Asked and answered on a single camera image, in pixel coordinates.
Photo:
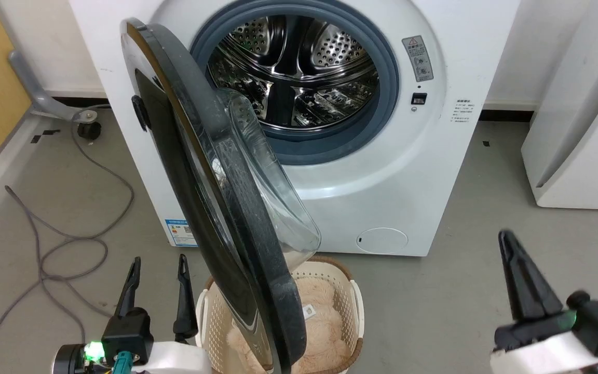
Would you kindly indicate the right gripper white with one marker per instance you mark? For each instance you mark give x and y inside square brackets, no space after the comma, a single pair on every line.
[548,357]

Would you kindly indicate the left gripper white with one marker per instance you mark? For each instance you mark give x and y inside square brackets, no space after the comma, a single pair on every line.
[174,361]

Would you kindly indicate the black round glass washer door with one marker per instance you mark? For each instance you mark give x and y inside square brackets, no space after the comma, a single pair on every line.
[174,156]

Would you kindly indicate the white front-load washing machine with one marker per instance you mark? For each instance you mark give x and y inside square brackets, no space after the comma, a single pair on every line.
[413,176]

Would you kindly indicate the black door latch socket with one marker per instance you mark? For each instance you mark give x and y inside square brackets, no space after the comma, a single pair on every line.
[419,98]

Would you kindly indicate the grey rubber door gasket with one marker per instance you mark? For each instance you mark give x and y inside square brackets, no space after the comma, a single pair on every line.
[389,85]

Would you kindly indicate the blue energy label sticker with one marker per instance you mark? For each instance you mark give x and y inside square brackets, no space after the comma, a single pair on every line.
[181,233]

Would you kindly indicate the small white fabric tag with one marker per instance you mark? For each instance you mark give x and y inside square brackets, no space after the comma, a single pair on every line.
[309,311]

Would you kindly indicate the pink fluffy plush blanket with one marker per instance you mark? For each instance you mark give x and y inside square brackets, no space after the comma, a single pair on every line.
[325,335]

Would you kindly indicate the white appliance with slanted panel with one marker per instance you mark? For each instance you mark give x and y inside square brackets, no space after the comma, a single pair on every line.
[589,130]

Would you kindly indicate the round white filter cover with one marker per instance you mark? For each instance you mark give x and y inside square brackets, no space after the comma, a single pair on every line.
[382,241]

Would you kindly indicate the white woven laundry basket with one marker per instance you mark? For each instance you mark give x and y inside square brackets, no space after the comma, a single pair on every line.
[355,311]

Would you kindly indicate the small printed text label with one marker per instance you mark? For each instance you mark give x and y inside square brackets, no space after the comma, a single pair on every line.
[464,111]

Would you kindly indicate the grey caster leg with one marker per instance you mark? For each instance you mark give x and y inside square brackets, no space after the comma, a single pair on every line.
[40,97]

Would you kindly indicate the grey warning sticker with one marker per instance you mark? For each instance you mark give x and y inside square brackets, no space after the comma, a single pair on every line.
[417,58]

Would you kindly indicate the perforated steel washer drum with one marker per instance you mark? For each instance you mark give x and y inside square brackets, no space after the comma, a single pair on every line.
[330,52]

